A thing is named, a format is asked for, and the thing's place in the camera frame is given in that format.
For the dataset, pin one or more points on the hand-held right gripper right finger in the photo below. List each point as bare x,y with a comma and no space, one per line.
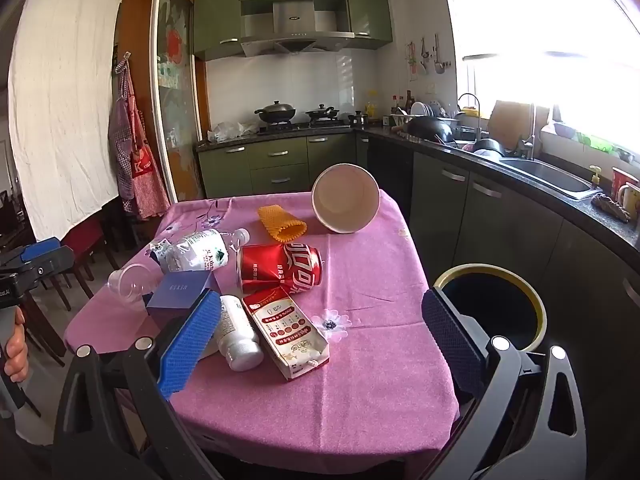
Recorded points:
450,345

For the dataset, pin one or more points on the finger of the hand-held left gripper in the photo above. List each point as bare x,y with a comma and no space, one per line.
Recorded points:
45,265

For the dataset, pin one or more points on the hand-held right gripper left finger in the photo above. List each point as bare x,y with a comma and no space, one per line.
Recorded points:
190,345

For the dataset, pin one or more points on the yellow-rimmed dark trash bin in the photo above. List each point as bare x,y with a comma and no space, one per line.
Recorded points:
500,310

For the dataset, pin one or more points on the clear plastic water bottle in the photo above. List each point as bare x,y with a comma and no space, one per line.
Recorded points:
200,255

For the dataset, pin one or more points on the red and white carton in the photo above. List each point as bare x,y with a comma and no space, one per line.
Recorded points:
285,330

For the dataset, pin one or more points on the crushed red soda can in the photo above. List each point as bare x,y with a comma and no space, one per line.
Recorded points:
280,267

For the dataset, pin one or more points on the round paper bowl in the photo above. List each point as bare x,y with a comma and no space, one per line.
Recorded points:
345,200

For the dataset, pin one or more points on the person's left hand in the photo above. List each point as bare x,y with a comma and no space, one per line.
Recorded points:
17,350

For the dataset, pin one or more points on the dark wooden chairs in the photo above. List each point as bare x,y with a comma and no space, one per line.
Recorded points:
85,250

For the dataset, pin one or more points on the white pill bottle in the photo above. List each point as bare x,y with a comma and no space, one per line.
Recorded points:
237,335

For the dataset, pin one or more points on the clear plastic cup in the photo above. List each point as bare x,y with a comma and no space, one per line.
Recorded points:
131,282

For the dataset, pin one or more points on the pink floral tablecloth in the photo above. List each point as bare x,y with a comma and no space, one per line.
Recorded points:
350,385

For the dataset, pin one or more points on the dark grey base cabinets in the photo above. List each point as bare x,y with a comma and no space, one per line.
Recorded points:
500,220

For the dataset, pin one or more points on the red checked apron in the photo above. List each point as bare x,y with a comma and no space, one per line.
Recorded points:
135,160

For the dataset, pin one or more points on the white hanging sheet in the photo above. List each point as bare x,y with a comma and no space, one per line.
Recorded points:
60,110

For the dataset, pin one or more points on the steel kitchen sink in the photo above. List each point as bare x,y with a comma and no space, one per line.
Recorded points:
550,177

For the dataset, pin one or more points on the black pan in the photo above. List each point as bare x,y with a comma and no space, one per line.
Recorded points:
487,147

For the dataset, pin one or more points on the green lower kitchen cabinets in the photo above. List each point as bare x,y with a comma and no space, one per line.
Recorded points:
280,160

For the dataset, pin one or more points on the green kitchen cabinets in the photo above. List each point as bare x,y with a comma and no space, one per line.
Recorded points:
215,15
280,160

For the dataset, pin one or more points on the brown woven rag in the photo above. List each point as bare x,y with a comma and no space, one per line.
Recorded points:
610,207

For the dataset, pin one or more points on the large black wok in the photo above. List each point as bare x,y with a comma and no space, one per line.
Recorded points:
430,129

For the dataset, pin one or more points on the crumpled clear plastic bag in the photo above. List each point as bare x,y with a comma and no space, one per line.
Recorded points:
230,131

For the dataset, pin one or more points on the frosted glass sliding door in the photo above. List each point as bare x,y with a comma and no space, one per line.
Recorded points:
175,85

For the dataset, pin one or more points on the yellow soap pump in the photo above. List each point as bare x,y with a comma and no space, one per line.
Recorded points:
595,176

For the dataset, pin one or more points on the straight steel tap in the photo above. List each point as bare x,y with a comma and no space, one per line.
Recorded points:
531,135

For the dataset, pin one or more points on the brown cardboard sheet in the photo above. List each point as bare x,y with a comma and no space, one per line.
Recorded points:
510,122

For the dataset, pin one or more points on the yellow mug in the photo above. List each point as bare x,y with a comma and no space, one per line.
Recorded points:
632,202

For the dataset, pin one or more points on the curved steel faucet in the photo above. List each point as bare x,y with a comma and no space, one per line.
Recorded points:
477,110

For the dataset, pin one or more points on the dish rack with plates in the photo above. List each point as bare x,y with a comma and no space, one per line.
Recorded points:
420,110

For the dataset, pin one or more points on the red mug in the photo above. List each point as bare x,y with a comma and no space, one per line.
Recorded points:
622,182

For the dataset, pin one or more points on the small black pot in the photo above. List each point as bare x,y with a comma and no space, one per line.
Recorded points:
358,119

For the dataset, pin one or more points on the dark sauce bottles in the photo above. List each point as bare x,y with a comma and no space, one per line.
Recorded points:
402,104

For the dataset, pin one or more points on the gas stove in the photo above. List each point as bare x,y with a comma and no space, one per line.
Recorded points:
300,125

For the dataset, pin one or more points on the black lidded wok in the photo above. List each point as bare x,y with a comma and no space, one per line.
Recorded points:
275,111

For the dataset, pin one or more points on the yellow bottle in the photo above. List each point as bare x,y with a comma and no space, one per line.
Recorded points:
371,107

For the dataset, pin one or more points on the black lidded pot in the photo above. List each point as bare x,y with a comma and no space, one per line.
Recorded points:
321,112

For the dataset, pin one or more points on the hanging kitchen utensils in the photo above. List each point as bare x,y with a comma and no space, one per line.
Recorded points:
436,55

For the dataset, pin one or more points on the green upper kitchen cabinets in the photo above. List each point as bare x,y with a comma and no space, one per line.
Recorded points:
215,15

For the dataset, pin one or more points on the kitchen window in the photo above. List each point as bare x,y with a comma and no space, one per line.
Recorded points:
550,35

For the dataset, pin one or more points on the steel range hood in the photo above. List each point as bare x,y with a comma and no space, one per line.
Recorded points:
292,35

